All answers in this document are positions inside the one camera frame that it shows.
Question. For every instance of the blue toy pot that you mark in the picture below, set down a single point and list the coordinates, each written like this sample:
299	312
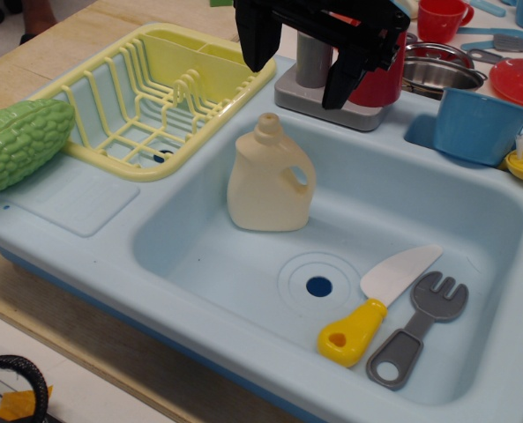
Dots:
475	127

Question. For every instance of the blue toy utensil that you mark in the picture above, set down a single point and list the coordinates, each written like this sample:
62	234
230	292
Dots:
487	31

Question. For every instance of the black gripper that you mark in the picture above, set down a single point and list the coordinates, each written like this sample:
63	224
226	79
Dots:
364	33

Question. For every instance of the yellow plastic drying rack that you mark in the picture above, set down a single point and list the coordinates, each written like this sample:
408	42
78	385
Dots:
146	103

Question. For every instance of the grey toy fork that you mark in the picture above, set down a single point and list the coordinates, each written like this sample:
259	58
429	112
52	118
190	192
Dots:
436	299

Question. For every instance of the orange tape piece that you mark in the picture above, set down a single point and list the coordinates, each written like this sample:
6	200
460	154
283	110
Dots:
17	405

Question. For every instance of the yellow handled toy knife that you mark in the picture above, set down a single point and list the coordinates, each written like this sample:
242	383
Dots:
346	340

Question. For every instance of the grey toy spatula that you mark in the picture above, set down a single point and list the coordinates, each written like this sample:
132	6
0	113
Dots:
480	51

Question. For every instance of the green bitter gourd toy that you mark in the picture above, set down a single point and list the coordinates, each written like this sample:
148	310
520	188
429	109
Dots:
32	132

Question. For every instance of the light blue toy sink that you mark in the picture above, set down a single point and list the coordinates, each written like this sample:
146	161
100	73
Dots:
165	256

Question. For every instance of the grey toy faucet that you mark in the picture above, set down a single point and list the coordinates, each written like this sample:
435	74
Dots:
301	88

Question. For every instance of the red toy plate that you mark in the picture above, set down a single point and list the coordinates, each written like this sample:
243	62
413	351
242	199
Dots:
506	77

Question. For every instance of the red toy mug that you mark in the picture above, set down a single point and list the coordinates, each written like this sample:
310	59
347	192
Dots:
438	21

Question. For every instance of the red upside-down cup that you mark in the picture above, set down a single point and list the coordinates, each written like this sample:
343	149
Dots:
382	88

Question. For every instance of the silver metal pot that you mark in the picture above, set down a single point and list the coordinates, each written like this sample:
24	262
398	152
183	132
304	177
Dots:
429	68

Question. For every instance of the cream detergent bottle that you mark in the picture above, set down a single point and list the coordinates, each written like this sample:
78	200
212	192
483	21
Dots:
272	181

